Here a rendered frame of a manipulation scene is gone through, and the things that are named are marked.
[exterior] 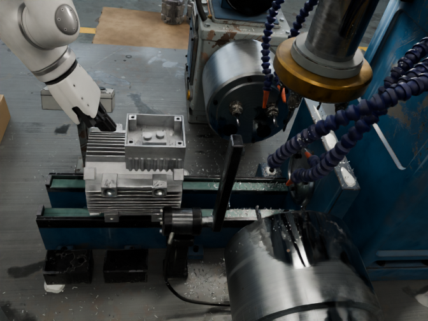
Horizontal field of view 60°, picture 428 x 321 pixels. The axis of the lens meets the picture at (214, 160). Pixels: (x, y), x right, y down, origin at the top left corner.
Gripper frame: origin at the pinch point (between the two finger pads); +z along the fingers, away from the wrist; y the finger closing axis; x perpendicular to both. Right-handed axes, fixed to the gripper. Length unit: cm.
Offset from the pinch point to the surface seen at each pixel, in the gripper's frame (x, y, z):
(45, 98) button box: -15.9, -13.6, -4.5
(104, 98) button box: -3.5, -13.8, 1.9
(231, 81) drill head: 27.2, -15.0, 12.3
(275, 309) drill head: 26, 43, 12
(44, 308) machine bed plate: -25.9, 27.8, 19.9
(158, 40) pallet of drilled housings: -36, -215, 89
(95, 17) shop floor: -94, -276, 73
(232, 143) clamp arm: 27.4, 20.3, -1.0
